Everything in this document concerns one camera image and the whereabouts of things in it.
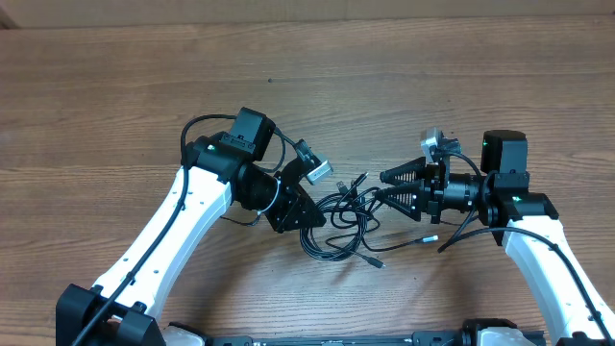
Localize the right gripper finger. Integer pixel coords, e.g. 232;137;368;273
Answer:
374;185;426;221
380;157;427;185

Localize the thin black USB cable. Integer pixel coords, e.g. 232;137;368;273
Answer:
326;191;440;269

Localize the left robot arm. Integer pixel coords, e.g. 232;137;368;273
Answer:
56;108;332;345

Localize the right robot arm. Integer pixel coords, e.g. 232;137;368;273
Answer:
376;128;614;345

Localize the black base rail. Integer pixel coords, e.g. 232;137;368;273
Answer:
205;331;472;346

